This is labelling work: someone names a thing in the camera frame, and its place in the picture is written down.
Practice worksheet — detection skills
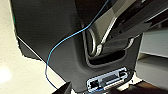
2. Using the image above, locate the blue cable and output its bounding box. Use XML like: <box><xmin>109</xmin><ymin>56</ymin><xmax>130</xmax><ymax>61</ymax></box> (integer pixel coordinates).
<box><xmin>43</xmin><ymin>0</ymin><xmax>112</xmax><ymax>90</ymax></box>

